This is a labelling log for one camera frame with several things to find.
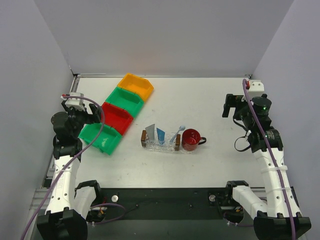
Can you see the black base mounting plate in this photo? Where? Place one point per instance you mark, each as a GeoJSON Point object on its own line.
{"type": "Point", "coordinates": [166, 204]}

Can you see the white toothbrush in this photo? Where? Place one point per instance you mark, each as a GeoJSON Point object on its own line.
{"type": "Point", "coordinates": [181, 128]}

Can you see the red cup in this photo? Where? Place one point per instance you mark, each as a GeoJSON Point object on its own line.
{"type": "Point", "coordinates": [191, 138]}

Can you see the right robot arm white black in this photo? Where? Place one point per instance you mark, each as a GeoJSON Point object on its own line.
{"type": "Point", "coordinates": [278, 217]}

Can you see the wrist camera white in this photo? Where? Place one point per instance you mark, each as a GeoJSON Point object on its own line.
{"type": "Point", "coordinates": [74, 101]}
{"type": "Point", "coordinates": [255, 88]}

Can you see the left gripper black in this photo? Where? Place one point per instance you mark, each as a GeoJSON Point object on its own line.
{"type": "Point", "coordinates": [81, 114]}

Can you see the white toothpaste tube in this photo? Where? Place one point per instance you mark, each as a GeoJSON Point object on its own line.
{"type": "Point", "coordinates": [150, 131]}

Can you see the green plastic bin lower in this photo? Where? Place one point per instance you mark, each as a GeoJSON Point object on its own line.
{"type": "Point", "coordinates": [106, 142]}

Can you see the green plastic bin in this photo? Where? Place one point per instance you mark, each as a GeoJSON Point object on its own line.
{"type": "Point", "coordinates": [127, 100]}
{"type": "Point", "coordinates": [106, 142]}

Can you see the blue toothpaste box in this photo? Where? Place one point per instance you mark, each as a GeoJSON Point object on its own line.
{"type": "Point", "coordinates": [160, 136]}

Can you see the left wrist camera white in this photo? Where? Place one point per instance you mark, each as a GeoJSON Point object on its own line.
{"type": "Point", "coordinates": [74, 101]}

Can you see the red plastic bin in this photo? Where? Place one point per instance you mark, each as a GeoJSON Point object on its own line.
{"type": "Point", "coordinates": [116, 117]}

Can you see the clear glass tray wooden handles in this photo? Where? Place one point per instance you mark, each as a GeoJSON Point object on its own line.
{"type": "Point", "coordinates": [167, 147]}

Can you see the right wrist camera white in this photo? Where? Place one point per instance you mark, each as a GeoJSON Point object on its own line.
{"type": "Point", "coordinates": [255, 88]}

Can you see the yellow plastic bin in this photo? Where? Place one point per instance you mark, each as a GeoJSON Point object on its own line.
{"type": "Point", "coordinates": [137, 85]}

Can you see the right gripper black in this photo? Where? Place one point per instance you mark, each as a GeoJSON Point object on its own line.
{"type": "Point", "coordinates": [235, 102]}

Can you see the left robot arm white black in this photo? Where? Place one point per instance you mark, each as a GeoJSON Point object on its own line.
{"type": "Point", "coordinates": [69, 205]}

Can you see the green plastic bin upper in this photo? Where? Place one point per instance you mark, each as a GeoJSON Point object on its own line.
{"type": "Point", "coordinates": [127, 100]}

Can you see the aluminium frame rail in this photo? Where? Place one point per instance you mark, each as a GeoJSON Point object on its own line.
{"type": "Point", "coordinates": [39, 195]}

